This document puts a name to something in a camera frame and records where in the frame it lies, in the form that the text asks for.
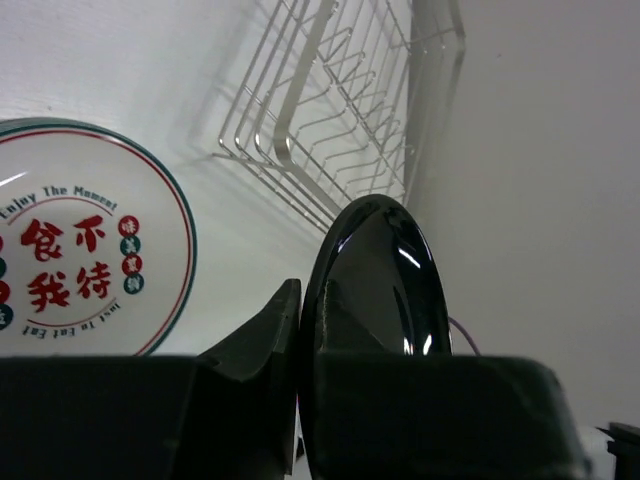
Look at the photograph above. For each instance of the clear wire dish rack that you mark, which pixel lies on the clear wire dish rack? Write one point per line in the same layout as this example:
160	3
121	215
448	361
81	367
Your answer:
335	100

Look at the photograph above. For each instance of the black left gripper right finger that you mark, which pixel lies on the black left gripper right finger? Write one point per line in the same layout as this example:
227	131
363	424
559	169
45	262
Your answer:
345	323

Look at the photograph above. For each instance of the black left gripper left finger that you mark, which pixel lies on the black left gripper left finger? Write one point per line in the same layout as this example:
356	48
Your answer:
244	410

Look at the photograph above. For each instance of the black glossy plate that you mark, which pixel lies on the black glossy plate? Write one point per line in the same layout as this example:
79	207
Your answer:
365	415

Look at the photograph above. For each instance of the white plate red green text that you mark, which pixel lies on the white plate red green text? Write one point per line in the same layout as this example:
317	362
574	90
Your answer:
98	242

